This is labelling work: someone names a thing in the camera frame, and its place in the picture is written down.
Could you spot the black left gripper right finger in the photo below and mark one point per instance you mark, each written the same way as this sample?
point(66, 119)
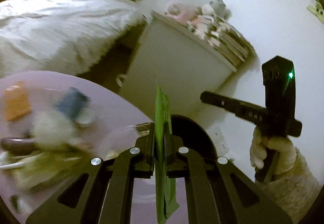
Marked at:
point(218, 192)

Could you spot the round purple tablecloth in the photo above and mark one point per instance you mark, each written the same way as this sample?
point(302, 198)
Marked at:
point(44, 89)

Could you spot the orange packet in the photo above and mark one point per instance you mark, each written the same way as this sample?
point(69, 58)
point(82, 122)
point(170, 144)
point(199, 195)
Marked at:
point(16, 102)

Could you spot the green paper packet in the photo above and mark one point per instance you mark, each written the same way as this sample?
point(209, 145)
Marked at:
point(165, 187)

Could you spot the pile of plush toys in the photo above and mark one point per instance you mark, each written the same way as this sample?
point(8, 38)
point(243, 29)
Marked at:
point(209, 23)

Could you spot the black trash bin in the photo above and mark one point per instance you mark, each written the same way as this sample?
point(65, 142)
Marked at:
point(193, 136)

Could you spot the bed with white duvet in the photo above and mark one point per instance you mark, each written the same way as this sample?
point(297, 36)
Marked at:
point(65, 36)

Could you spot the white cabinet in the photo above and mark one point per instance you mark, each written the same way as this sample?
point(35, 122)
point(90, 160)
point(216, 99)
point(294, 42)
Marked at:
point(170, 56)

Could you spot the blue wrapper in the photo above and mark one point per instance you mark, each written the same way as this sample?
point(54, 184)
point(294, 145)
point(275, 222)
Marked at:
point(71, 103)

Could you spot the white plastic cup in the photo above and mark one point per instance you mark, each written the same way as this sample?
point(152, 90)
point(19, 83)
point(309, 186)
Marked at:
point(85, 118)

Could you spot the white gloved right hand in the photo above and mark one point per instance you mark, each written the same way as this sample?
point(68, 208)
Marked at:
point(283, 145)

